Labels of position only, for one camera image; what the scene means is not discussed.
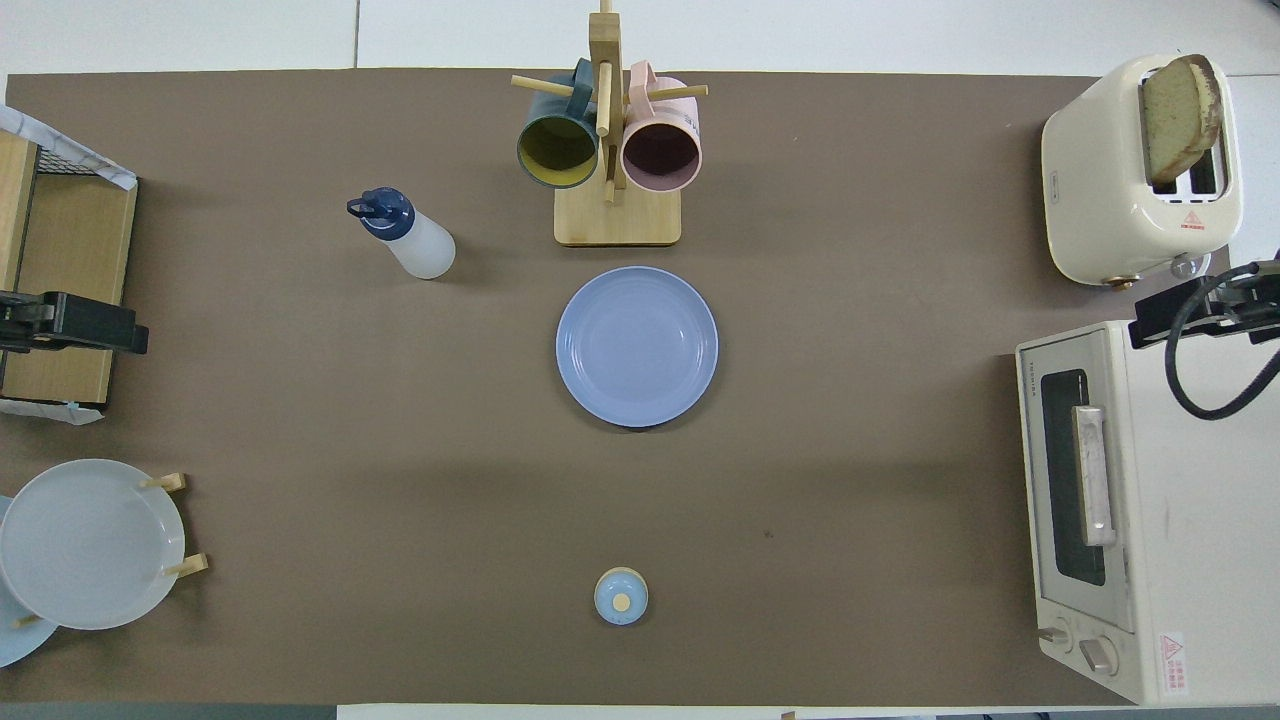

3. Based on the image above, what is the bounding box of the wooden mug tree stand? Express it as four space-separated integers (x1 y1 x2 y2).
511 0 709 248

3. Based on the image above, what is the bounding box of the cream two-slot toaster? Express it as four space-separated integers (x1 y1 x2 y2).
1040 54 1244 289

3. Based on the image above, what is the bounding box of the black wire basket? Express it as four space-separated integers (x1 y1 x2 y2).
35 140 101 179

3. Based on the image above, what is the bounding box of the light blue plate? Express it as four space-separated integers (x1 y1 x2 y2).
0 495 61 669

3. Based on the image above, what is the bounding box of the dark teal mug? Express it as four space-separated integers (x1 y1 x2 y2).
516 58 602 190

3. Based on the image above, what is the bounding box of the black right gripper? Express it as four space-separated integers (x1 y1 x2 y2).
1130 262 1280 349

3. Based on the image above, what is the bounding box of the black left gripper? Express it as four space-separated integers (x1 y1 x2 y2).
0 292 149 354

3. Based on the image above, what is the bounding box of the squeeze bottle with blue cap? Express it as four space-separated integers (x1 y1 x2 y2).
347 187 457 281

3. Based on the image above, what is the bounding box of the pink mug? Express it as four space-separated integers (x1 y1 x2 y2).
620 60 704 195

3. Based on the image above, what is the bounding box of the white toaster oven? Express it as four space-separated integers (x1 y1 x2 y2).
1015 318 1280 707

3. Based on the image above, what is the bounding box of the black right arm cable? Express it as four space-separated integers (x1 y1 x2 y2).
1165 265 1280 421

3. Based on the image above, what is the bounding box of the bread slice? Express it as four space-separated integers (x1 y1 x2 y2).
1141 54 1223 187

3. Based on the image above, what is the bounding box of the brown table mat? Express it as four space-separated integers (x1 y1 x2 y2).
0 68 1233 706

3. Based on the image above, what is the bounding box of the wooden plate rack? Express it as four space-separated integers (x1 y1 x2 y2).
12 472 209 629

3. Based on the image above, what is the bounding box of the periwinkle blue plate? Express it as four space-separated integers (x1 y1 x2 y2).
555 265 720 430

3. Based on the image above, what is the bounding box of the pale grey plate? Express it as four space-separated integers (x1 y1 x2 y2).
0 458 187 631

